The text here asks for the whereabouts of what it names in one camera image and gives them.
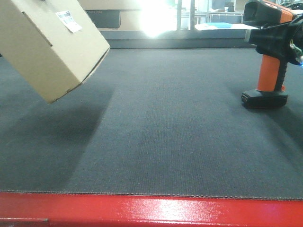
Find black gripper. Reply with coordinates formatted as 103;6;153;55
245;14;303;65

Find blue sheet on far table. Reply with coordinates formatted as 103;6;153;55
203;22;232;29

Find brown cardboard package box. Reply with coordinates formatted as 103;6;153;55
0;0;110;103

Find dark grey conveyor belt mat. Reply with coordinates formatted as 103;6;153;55
0;48;303;200

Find red metal conveyor table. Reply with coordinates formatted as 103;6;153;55
0;192;303;227

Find white barcode label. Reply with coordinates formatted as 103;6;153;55
55;10;82;33

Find orange black barcode scanner gun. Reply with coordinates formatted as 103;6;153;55
241;0;295;109

